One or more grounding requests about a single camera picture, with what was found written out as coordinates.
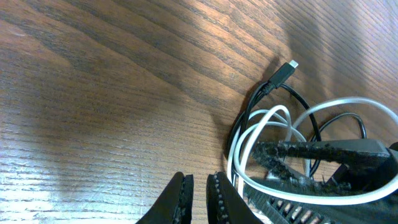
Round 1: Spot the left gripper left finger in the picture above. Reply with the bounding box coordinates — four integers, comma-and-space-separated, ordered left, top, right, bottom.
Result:
136, 172, 194, 224

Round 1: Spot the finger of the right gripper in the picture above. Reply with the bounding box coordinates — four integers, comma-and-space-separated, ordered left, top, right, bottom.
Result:
244, 155, 397, 223
256, 139, 391, 164

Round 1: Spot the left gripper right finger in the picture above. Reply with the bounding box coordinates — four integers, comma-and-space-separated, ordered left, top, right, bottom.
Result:
206, 172, 263, 224

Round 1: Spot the white usb cable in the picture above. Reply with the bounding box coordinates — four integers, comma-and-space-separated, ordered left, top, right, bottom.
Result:
226, 96, 398, 224

